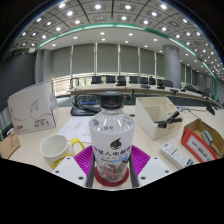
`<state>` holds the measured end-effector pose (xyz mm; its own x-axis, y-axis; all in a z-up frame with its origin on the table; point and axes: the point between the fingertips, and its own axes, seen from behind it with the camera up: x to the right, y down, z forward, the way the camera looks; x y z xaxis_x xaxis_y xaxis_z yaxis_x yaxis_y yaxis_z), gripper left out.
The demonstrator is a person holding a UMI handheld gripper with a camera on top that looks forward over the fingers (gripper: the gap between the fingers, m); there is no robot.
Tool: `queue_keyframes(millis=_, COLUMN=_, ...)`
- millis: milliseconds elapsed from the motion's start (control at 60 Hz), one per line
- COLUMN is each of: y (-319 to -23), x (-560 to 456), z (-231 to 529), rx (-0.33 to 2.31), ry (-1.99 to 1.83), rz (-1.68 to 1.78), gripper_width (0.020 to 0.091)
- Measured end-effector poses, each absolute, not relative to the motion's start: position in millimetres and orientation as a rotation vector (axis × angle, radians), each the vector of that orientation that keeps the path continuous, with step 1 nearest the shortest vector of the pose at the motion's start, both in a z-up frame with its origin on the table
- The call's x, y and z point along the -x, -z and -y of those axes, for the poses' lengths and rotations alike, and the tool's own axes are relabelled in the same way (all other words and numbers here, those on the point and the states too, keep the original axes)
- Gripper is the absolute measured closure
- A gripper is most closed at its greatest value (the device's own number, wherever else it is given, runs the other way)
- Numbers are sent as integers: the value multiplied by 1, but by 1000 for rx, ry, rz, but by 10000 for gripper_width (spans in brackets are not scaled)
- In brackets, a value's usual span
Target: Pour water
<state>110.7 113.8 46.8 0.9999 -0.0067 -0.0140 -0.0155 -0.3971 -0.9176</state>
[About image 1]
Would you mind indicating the row of black office chairs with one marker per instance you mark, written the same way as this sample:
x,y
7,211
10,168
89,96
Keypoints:
x,y
121,80

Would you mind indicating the black desk phone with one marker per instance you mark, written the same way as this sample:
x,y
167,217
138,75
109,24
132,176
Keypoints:
x,y
83,106

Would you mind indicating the grey-green eraser block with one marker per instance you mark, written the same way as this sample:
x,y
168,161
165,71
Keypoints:
x,y
207,137

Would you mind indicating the open cardboard box red edge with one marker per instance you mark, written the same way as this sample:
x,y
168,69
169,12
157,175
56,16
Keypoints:
x,y
196,145

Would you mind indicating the black desk microphone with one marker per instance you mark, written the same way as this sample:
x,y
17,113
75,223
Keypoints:
x,y
210,109

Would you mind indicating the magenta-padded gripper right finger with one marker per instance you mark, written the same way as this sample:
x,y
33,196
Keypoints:
x,y
153,170

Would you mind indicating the white and yellow mug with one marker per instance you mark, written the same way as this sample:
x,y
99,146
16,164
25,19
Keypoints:
x,y
55,148

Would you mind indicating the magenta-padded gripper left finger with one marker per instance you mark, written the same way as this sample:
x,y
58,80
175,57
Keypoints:
x,y
71,170

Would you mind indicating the long curved conference desk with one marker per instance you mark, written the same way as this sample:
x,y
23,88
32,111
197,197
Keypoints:
x,y
126,88

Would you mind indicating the large white cardboard box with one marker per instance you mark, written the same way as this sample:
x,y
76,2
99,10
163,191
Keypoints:
x,y
31,106

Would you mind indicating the brown paper envelope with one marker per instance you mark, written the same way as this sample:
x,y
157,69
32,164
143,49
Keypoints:
x,y
9,146

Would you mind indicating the white printed paper sheet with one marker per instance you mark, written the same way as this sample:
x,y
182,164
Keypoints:
x,y
76,128

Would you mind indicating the white remote control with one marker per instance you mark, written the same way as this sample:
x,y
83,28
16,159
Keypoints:
x,y
176,156

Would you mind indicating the white desk organizer box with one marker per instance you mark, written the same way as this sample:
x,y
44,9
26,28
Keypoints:
x,y
148,120

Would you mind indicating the clear bottle with white label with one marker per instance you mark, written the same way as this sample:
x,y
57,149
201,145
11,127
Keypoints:
x,y
111,133

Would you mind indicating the ceiling lights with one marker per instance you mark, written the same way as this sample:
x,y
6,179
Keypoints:
x,y
97,6

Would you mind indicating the black clip in organizer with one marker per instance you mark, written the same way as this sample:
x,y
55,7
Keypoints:
x,y
168,120

